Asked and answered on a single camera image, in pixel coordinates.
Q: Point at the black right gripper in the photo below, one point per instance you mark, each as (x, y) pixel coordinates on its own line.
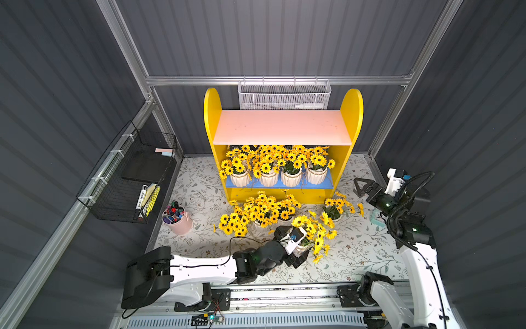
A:
(373, 194)

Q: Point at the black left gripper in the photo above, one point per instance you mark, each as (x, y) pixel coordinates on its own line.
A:
(285, 241)

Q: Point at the sunflower pot top shelf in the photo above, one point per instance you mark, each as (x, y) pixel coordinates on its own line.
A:
(318, 230)
(262, 209)

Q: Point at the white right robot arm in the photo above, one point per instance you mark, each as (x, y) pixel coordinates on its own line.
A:
(402, 205)

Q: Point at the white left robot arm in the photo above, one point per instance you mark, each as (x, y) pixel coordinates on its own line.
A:
(160, 274)

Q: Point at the yellow wooden shelf unit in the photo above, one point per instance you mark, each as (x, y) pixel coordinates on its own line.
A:
(338, 130)

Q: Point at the pen holder with markers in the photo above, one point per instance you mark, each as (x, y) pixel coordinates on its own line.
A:
(177, 219)

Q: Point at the yellow book in basket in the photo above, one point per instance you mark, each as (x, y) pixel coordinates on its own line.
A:
(146, 201)

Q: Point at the pink sticky note pad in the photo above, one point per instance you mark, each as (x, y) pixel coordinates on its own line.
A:
(164, 152)

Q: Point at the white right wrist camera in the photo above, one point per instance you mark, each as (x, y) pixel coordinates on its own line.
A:
(396, 178)

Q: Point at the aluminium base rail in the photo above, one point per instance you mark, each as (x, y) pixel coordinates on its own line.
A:
(329, 305)

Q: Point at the white wire basket behind shelf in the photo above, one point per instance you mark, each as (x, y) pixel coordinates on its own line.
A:
(275, 95)

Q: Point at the black wire wall basket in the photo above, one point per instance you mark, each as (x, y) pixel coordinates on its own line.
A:
(113, 190)

